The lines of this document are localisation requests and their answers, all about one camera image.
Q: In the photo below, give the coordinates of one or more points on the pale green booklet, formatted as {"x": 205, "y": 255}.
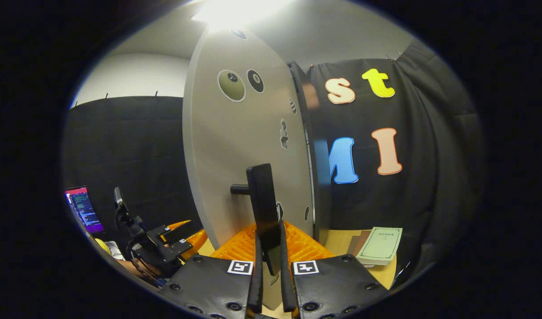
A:
{"x": 379, "y": 246}

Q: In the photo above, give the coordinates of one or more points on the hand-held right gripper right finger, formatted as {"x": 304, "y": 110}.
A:
{"x": 286, "y": 283}

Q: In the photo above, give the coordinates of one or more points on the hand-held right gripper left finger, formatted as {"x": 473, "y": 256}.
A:
{"x": 256, "y": 288}

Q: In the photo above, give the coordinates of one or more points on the brown book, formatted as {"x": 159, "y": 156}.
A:
{"x": 359, "y": 241}

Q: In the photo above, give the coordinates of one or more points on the beige cabinet door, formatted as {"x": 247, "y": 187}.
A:
{"x": 239, "y": 133}

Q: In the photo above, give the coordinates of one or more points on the black backdrop cloth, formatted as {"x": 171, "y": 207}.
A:
{"x": 430, "y": 177}

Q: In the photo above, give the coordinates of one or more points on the yellow and white clothing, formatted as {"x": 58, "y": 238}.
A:
{"x": 109, "y": 249}

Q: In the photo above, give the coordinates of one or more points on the computer screen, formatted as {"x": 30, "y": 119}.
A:
{"x": 85, "y": 210}

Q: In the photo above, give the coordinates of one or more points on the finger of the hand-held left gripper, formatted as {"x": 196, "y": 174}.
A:
{"x": 186, "y": 231}
{"x": 195, "y": 246}

